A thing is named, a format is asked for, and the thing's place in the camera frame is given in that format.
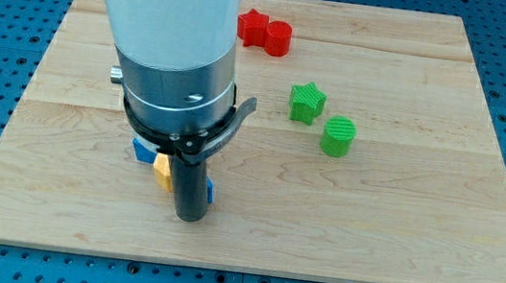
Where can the black clamp ring mount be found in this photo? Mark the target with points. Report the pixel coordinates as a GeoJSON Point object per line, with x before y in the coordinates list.
{"type": "Point", "coordinates": [200, 146]}

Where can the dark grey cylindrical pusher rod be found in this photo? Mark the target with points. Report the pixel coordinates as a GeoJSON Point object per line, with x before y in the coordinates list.
{"type": "Point", "coordinates": [190, 189]}

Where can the yellow hexagon block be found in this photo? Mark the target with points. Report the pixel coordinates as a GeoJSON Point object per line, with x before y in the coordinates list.
{"type": "Point", "coordinates": [162, 173]}

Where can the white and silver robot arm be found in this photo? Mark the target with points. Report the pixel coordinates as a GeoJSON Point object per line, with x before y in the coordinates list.
{"type": "Point", "coordinates": [177, 60]}

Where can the blue block right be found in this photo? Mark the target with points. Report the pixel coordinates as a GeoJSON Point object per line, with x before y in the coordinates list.
{"type": "Point", "coordinates": [210, 190]}

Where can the blue block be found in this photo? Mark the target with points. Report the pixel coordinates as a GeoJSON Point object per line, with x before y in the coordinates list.
{"type": "Point", "coordinates": [210, 190]}
{"type": "Point", "coordinates": [144, 155]}

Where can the blue block left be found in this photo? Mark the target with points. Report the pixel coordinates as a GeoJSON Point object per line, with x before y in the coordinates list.
{"type": "Point", "coordinates": [144, 155]}

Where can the green star block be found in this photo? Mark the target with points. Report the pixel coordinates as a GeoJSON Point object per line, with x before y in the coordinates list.
{"type": "Point", "coordinates": [306, 102]}

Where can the red star block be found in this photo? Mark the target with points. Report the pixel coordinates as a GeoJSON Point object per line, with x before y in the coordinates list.
{"type": "Point", "coordinates": [251, 28]}

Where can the red cylinder block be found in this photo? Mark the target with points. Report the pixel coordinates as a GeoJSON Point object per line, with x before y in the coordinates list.
{"type": "Point", "coordinates": [278, 37]}

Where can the green cylinder block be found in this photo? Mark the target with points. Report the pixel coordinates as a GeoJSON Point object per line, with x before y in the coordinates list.
{"type": "Point", "coordinates": [338, 134]}

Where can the light wooden board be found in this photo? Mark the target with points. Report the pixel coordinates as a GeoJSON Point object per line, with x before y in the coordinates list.
{"type": "Point", "coordinates": [419, 198]}

